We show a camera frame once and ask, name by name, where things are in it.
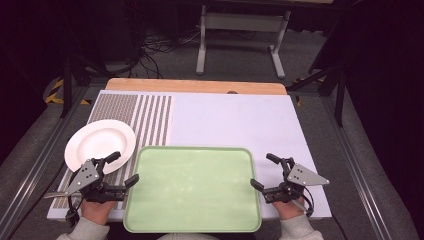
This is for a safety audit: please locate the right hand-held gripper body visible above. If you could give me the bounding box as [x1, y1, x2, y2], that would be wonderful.
[262, 157, 331, 205]

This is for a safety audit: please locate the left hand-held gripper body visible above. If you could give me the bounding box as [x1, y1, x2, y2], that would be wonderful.
[43, 157, 129, 205]

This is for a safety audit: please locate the white plate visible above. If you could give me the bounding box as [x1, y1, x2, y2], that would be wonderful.
[63, 119, 137, 176]

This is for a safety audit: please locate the green tray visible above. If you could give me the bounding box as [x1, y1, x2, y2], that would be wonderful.
[122, 145, 263, 234]

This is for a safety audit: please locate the person's right hand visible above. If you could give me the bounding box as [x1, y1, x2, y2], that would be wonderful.
[270, 196, 307, 222]

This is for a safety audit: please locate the person's left hand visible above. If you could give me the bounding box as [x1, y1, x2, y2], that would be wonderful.
[79, 198, 117, 227]

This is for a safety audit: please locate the striped placemat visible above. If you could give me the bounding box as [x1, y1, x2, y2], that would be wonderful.
[50, 93, 174, 211]

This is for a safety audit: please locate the white table cover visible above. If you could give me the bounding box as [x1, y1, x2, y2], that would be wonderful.
[46, 89, 333, 223]

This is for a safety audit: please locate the person's grey clothing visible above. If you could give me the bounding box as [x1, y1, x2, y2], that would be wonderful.
[155, 232, 222, 240]

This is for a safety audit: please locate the black metal stand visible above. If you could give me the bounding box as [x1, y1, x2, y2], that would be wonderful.
[59, 57, 112, 120]
[286, 62, 348, 128]

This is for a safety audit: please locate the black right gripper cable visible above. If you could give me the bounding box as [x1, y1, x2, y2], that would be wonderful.
[290, 185, 316, 218]

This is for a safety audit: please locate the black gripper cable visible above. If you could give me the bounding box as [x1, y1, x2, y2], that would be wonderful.
[64, 194, 83, 229]
[290, 185, 316, 218]

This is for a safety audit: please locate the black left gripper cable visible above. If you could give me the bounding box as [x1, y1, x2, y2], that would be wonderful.
[64, 194, 83, 229]

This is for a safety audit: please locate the aluminium rail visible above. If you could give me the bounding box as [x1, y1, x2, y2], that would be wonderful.
[319, 95, 392, 240]
[0, 87, 92, 240]

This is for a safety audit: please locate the bundle of black floor cables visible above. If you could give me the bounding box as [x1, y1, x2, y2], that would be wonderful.
[130, 28, 202, 80]

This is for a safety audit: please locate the grey metal table frame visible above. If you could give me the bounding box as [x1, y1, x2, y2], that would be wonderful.
[195, 2, 293, 80]

